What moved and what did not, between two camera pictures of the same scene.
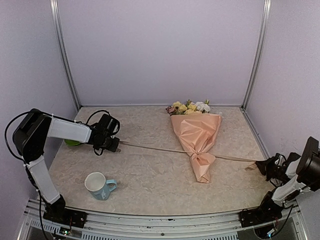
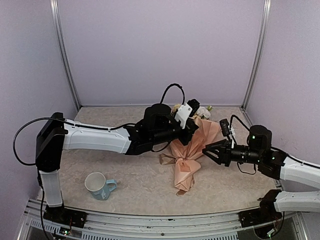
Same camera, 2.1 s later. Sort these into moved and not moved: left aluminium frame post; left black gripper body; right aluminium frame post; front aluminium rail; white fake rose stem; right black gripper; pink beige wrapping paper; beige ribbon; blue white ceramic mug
Moved: white fake rose stem; right black gripper; left black gripper body; beige ribbon; pink beige wrapping paper
Not moved: right aluminium frame post; front aluminium rail; blue white ceramic mug; left aluminium frame post
